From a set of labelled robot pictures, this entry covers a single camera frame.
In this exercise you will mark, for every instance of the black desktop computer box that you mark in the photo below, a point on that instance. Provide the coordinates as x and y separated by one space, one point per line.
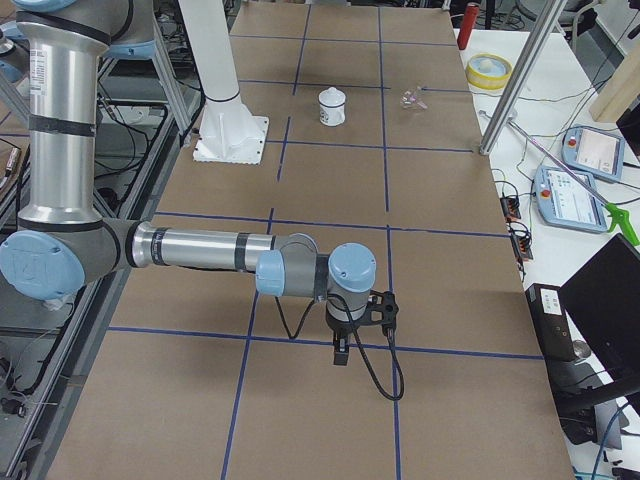
554 338

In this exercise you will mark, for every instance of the white enamel cup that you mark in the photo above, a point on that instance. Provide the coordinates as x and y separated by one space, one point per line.
332 115

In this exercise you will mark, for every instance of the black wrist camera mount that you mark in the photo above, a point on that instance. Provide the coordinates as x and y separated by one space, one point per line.
381 310

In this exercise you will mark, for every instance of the far teach pendant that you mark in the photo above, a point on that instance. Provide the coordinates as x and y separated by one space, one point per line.
594 151

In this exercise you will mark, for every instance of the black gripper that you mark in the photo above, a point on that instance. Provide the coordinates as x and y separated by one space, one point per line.
341 329

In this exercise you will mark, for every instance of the green handled reacher grabber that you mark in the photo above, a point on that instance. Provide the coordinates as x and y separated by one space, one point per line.
619 217

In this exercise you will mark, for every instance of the aluminium frame post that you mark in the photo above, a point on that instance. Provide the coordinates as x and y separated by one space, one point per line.
528 57

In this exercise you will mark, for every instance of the white cup lid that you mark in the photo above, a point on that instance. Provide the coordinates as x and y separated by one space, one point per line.
332 97

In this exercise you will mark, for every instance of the red cylinder tube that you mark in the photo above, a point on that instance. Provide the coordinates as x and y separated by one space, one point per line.
467 25

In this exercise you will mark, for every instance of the near teach pendant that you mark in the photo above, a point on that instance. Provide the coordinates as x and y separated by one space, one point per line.
562 202

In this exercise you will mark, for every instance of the white camera post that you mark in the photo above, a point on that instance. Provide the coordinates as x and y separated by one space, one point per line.
228 131

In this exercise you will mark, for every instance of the yellow tape roll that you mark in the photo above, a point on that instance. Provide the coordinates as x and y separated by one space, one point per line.
488 71

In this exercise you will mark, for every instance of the clear glass funnel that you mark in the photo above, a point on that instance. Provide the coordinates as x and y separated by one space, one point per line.
412 99

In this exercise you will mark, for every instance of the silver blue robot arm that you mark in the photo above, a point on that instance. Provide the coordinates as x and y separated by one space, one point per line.
63 243

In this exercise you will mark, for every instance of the teach pendant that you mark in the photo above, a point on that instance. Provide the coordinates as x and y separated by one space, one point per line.
562 202
594 151

